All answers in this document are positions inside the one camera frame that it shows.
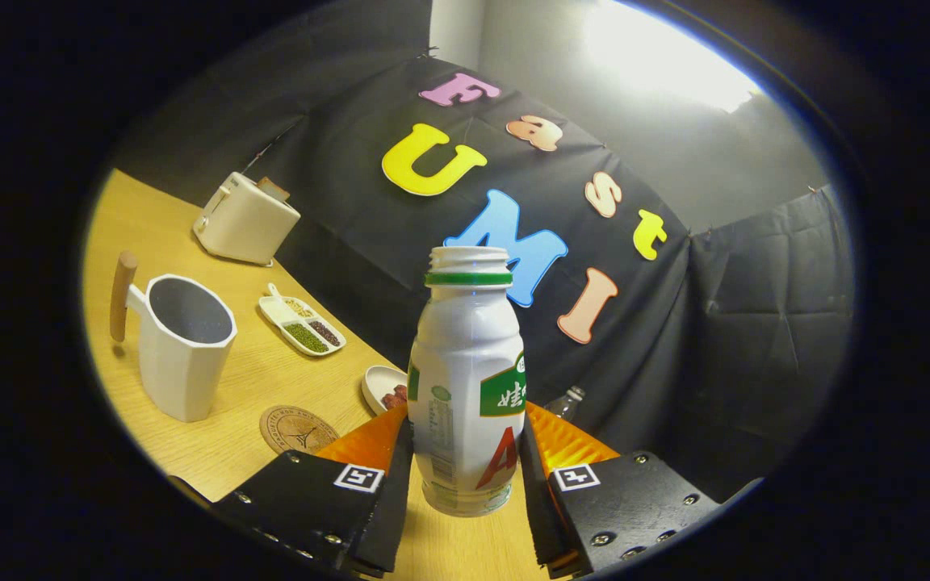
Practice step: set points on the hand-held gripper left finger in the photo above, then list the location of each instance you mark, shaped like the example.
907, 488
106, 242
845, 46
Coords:
392, 516

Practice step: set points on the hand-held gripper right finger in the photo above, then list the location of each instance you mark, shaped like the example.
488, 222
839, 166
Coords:
536, 508

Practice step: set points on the round cork coaster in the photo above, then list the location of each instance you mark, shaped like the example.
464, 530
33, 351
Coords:
295, 432

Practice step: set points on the white juice bottle green label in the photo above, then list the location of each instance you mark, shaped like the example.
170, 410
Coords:
457, 363

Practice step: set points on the clear plastic water bottle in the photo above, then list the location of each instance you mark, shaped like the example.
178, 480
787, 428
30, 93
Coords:
568, 401

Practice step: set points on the red meat slice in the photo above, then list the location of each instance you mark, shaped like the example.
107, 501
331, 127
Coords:
396, 397

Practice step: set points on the white round plate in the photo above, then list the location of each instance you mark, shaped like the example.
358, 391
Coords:
374, 383

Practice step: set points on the wooden table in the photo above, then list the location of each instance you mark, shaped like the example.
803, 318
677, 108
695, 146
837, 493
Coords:
223, 448

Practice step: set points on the white divided dish with beans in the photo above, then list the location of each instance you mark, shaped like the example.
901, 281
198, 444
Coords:
303, 323

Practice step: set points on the black backdrop cloth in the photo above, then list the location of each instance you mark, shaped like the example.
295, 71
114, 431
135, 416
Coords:
715, 323

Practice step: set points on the cream toaster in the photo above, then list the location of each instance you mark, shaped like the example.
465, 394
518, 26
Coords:
243, 226

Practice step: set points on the toast slice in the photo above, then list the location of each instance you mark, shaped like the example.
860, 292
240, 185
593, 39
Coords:
273, 189

